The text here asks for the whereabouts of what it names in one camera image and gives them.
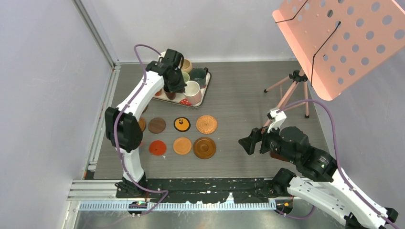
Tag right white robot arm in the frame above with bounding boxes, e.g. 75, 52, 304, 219
238, 126, 398, 229

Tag orange black smiley coaster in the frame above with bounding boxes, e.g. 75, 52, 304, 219
173, 117, 191, 132

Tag dark walnut round coaster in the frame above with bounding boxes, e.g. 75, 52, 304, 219
148, 117, 166, 134

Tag pink perforated music stand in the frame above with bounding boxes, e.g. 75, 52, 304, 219
272, 0, 405, 101

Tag dark green mug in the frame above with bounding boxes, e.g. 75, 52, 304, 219
189, 67, 208, 89

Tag small orange cup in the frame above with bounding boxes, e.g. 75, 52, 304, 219
154, 89, 162, 96

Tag light green cup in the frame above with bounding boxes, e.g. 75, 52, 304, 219
182, 72, 190, 83

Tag brown leather holder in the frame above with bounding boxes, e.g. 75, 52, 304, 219
270, 152, 290, 162

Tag light orange round coaster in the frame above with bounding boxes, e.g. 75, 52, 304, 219
173, 137, 192, 155

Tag dark brown ridged coaster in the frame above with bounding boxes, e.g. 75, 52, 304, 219
193, 137, 216, 159

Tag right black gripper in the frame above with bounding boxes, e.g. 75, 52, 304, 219
237, 119, 298, 164

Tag beige brown cup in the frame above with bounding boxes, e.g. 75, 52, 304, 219
181, 59, 193, 73

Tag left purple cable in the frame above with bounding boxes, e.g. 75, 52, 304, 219
113, 44, 170, 216

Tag brown ridged wooden coaster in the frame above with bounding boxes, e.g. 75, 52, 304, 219
138, 117, 147, 132

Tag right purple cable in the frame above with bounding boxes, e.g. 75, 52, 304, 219
275, 99, 401, 229

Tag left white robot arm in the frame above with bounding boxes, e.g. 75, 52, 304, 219
105, 49, 186, 198

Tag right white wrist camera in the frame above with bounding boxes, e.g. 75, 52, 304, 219
265, 107, 287, 133

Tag cream serving tray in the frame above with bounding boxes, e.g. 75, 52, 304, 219
153, 72, 212, 108

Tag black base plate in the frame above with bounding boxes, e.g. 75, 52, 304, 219
115, 177, 304, 205

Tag purple cable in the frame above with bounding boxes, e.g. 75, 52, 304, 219
275, 99, 401, 229
113, 44, 170, 216

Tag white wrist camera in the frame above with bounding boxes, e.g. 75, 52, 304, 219
265, 107, 287, 133
158, 52, 166, 62

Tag pink tripod legs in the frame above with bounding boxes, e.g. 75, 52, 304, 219
263, 68, 309, 127

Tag dark maroon cup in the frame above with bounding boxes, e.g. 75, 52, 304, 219
164, 90, 177, 100

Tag woven rattan coaster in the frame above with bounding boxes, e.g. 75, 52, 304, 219
196, 115, 218, 135

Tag red apple smiley coaster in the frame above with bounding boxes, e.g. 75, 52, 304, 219
149, 140, 167, 156

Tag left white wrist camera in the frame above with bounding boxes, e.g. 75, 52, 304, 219
158, 52, 166, 62

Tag pink white mug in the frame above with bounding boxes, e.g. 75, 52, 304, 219
183, 81, 202, 105

